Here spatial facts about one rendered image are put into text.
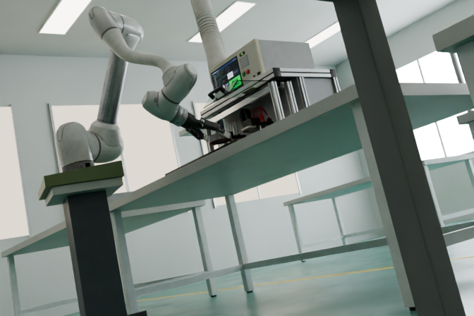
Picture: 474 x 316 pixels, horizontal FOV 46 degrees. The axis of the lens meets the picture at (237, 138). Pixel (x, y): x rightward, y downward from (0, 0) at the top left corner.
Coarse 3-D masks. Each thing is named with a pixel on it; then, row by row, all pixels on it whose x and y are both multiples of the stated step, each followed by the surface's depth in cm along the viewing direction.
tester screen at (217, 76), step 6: (234, 60) 301; (228, 66) 306; (234, 66) 301; (216, 72) 315; (222, 72) 310; (228, 72) 306; (216, 78) 315; (222, 78) 310; (216, 84) 315; (222, 84) 311; (228, 84) 306
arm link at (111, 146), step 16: (128, 32) 280; (112, 64) 283; (112, 80) 284; (112, 96) 285; (112, 112) 286; (96, 128) 284; (112, 128) 286; (112, 144) 286; (96, 160) 282; (112, 160) 293
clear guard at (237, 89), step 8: (240, 80) 263; (248, 80) 266; (256, 80) 269; (264, 80) 272; (280, 80) 279; (224, 88) 270; (232, 88) 259; (240, 88) 276; (248, 88) 279; (256, 88) 282; (216, 96) 272; (224, 96) 283; (232, 96) 286; (240, 96) 290; (248, 96) 293; (208, 104) 273
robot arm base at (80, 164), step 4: (72, 164) 265; (76, 164) 265; (80, 164) 265; (84, 164) 262; (88, 164) 265; (92, 164) 270; (64, 168) 266; (68, 168) 265; (72, 168) 264; (76, 168) 264; (80, 168) 264
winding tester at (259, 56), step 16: (256, 48) 286; (272, 48) 292; (288, 48) 299; (304, 48) 307; (224, 64) 308; (240, 64) 297; (256, 64) 287; (272, 64) 289; (288, 64) 296; (304, 64) 303
